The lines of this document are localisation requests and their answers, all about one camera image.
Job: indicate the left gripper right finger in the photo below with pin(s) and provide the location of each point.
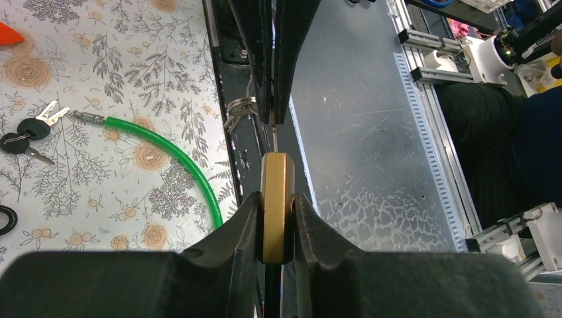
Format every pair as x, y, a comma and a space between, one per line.
335, 278

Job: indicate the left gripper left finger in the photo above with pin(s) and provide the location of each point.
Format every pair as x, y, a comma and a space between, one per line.
216, 277

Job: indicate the aluminium frame equipment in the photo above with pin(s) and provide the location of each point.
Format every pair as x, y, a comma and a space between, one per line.
483, 131

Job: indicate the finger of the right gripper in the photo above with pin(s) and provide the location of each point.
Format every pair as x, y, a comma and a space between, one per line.
293, 20
254, 20

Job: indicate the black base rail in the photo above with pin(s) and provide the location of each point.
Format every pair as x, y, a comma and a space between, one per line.
251, 139

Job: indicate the black head key bunch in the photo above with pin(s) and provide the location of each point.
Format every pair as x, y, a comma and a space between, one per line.
33, 128

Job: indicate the green cable lock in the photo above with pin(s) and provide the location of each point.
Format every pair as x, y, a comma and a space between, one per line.
165, 145

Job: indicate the floral table mat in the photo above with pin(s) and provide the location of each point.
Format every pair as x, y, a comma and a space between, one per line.
139, 162

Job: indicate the seated person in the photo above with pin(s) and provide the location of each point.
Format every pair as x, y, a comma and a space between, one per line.
505, 145

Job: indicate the orange black padlock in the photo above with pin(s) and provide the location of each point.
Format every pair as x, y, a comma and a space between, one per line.
11, 219

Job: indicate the orange t-shirt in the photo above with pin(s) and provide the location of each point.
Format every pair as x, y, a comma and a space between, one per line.
9, 36

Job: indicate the brass padlock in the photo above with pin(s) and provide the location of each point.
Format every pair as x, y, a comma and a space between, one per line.
276, 202

